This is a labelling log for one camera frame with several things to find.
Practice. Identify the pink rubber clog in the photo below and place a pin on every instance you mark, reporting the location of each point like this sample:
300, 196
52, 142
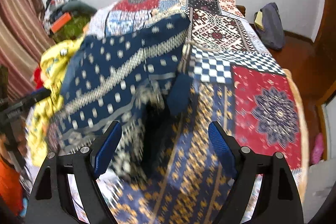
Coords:
318, 149

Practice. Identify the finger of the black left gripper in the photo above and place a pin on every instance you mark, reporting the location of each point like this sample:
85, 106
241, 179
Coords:
28, 101

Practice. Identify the orange box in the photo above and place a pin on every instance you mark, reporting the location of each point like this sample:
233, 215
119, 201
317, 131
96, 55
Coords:
59, 23

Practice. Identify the navy patterned garment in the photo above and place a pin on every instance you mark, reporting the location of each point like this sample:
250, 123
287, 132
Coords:
115, 78

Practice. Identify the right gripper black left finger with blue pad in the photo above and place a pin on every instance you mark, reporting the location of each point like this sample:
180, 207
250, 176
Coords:
51, 200

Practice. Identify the yellow printed cloth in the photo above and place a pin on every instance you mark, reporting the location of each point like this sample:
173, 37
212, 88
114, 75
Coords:
53, 64

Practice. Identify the orange sleeve forearm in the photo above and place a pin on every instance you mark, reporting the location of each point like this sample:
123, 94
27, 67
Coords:
11, 189

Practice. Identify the grey blue bag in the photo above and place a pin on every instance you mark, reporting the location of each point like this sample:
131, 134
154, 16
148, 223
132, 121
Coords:
268, 26

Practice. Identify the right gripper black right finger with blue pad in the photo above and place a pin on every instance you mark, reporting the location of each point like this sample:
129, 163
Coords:
278, 200

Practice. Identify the white cabinet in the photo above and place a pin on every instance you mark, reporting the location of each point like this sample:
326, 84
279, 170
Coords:
320, 180

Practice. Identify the striped pink curtain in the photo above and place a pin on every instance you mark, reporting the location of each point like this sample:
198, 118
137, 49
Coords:
23, 41

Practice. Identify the patchwork bed cover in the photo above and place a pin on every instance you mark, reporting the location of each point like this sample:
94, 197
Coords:
226, 75

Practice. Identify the clutter clothes pile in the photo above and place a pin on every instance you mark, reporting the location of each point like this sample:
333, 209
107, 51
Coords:
81, 14

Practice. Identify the beige fleece blanket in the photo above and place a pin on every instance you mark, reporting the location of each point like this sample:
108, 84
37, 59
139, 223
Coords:
304, 142

